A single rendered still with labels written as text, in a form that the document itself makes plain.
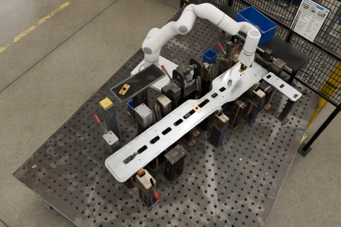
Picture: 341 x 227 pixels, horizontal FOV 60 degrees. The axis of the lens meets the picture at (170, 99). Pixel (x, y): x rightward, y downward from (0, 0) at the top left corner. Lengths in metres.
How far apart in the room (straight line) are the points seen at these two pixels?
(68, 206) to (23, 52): 2.51
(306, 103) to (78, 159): 1.87
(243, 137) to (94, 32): 2.62
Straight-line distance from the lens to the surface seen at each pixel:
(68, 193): 2.17
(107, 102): 1.89
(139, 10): 4.47
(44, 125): 3.36
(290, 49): 2.57
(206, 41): 2.95
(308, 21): 2.45
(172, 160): 1.80
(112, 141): 1.85
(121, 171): 1.82
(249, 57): 2.09
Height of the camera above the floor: 2.66
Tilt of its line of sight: 53 degrees down
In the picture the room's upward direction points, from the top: 2 degrees clockwise
